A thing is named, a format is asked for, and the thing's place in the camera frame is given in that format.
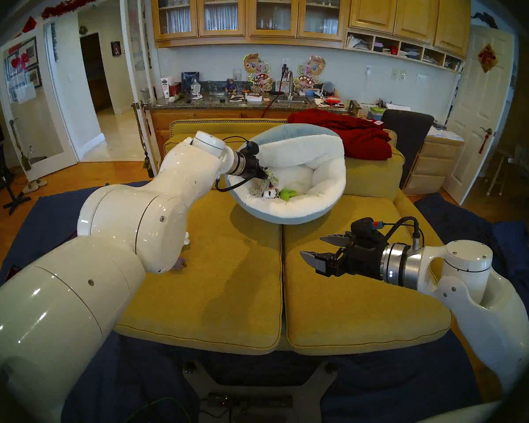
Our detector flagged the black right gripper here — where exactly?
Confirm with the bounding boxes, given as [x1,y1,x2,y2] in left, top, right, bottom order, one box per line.
[301,235,386,279]

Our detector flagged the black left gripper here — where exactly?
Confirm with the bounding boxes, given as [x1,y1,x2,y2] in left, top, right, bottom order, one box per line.
[240,153,269,180]

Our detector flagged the grey green plush toy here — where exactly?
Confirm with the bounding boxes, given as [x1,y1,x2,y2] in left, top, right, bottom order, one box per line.
[248,167,279,198]

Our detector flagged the blue white plush dog bed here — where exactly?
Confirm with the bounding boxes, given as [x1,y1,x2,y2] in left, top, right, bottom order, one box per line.
[224,123,347,224]

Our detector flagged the granite kitchen counter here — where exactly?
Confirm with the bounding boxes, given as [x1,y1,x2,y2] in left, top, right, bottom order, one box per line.
[146,92,358,163]

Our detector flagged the cartoon child paper decoration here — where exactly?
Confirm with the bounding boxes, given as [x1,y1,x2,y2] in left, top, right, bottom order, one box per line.
[242,53,274,93]
[293,55,326,92]

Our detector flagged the red blanket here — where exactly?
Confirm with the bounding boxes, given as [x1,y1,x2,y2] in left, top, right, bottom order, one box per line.
[287,109,393,161]

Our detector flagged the yellow fabric sofa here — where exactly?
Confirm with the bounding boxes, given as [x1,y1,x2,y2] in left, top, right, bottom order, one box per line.
[115,118,454,356]

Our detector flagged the wooden drawer cabinet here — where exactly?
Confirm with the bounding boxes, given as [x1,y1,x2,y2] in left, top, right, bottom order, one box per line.
[403,134,465,196]

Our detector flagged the dark office chair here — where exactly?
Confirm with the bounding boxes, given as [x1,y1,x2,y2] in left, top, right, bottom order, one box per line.
[381,109,435,189]

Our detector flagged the white framed glass door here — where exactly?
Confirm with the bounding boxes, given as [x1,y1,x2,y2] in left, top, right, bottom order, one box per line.
[0,23,78,182]
[119,0,161,180]

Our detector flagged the crumpled blue cloth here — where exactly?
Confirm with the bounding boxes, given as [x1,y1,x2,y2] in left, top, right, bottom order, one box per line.
[414,193,529,326]

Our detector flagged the white panel door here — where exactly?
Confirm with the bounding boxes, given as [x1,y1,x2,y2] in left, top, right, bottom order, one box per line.
[443,25,515,205]

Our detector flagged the navy blue floor blanket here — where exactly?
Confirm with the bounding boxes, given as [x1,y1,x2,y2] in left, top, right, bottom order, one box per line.
[0,182,483,423]

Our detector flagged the red tinsel garland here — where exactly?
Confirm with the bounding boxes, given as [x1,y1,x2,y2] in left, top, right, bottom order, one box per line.
[41,0,119,20]

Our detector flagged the black tripod stand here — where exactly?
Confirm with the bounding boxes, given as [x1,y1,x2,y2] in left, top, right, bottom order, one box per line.
[0,145,31,215]

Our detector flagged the red diamond door ornament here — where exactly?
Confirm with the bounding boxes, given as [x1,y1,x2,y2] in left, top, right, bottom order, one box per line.
[477,44,499,73]

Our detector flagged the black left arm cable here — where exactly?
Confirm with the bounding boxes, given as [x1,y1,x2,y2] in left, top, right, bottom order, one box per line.
[215,136,253,193]

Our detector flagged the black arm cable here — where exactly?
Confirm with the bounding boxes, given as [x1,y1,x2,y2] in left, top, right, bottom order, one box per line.
[381,216,425,253]
[215,136,253,193]

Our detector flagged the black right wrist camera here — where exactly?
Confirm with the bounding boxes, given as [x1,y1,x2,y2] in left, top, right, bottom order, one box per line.
[350,217,385,246]

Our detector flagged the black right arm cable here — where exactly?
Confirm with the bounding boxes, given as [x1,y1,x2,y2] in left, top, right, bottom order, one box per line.
[381,216,425,253]

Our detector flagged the brown rope tassel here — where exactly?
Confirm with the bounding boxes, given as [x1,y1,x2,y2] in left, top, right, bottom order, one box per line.
[131,101,155,178]

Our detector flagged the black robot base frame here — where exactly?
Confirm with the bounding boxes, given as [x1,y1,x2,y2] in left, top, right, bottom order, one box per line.
[183,360,338,423]

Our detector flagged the wooden wall cabinets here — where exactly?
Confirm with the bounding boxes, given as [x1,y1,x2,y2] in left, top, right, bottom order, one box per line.
[151,0,471,72]

